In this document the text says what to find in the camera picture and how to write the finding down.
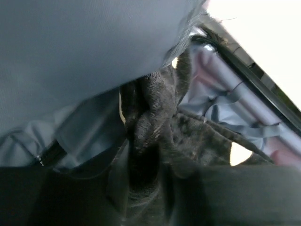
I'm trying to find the black towel with beige flowers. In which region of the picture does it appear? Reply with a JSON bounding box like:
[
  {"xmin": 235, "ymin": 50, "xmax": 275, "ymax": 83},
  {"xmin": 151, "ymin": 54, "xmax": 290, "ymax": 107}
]
[{"xmin": 120, "ymin": 49, "xmax": 272, "ymax": 226}]

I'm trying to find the pink and teal kids suitcase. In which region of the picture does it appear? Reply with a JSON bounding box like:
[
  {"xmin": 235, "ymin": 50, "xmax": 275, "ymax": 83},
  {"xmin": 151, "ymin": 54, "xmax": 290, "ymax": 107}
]
[{"xmin": 0, "ymin": 0, "xmax": 301, "ymax": 173}]

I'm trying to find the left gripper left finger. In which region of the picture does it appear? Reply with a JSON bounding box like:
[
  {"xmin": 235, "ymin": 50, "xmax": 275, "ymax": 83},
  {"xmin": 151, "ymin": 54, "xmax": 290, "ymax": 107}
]
[{"xmin": 0, "ymin": 140, "xmax": 129, "ymax": 226}]

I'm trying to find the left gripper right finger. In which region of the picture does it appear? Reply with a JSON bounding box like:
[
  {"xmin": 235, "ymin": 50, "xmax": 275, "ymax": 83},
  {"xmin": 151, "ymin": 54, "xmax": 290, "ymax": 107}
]
[{"xmin": 162, "ymin": 164, "xmax": 301, "ymax": 226}]

